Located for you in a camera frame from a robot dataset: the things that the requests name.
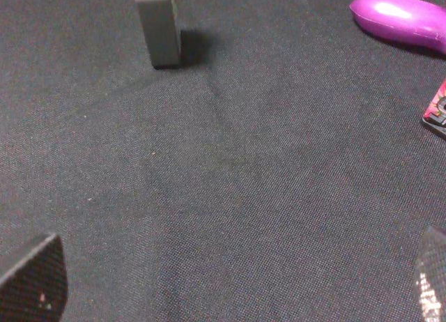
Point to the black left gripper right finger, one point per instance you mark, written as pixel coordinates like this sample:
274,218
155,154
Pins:
429,277

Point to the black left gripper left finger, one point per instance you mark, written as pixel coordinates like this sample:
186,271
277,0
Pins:
34,281

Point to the small black patterned tin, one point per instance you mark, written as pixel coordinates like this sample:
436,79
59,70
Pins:
434,118

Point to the black table cloth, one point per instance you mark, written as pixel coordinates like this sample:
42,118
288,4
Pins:
282,173

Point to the purple toy eggplant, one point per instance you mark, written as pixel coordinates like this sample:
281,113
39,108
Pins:
411,22

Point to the black pump dispenser bottle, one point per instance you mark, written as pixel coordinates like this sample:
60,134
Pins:
162,36

